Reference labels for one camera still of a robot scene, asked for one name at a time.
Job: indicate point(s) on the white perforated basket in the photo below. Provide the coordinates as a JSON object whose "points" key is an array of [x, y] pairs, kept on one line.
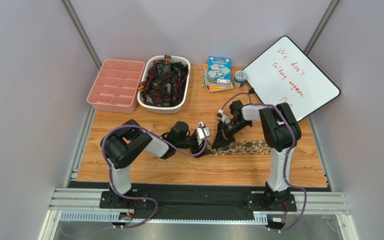
{"points": [[169, 110]]}

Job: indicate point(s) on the patterned paisley necktie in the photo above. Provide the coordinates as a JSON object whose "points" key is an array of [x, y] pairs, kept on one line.
{"points": [[251, 147]]}

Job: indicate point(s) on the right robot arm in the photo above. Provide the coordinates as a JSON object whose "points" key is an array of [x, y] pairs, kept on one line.
{"points": [[281, 133]]}

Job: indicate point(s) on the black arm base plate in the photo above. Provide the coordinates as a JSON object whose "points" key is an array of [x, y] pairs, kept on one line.
{"points": [[193, 202]]}

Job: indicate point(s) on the blue packaged book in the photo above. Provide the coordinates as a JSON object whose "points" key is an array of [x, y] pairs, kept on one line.
{"points": [[218, 71]]}

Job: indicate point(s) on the aluminium rail frame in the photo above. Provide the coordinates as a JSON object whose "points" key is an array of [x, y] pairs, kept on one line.
{"points": [[87, 211]]}

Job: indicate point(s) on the white dry-erase board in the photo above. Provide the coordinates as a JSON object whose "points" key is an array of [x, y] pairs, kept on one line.
{"points": [[283, 73]]}

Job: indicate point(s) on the pile of dark ties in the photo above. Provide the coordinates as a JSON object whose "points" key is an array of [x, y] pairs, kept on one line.
{"points": [[165, 84]]}

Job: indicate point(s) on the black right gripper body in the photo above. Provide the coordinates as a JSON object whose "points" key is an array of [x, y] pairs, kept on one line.
{"points": [[225, 132]]}

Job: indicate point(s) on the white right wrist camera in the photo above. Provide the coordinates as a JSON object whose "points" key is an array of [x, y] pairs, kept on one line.
{"points": [[221, 117]]}

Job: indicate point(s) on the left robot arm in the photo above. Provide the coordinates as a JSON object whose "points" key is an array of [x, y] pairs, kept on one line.
{"points": [[122, 145]]}

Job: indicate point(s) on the pink divided tray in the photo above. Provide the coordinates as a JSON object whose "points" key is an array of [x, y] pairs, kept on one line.
{"points": [[115, 88]]}

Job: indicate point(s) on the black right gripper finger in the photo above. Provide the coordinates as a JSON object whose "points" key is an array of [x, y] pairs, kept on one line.
{"points": [[220, 132], [220, 142]]}

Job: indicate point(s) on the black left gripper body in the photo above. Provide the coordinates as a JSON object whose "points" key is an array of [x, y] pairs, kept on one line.
{"points": [[196, 144]]}

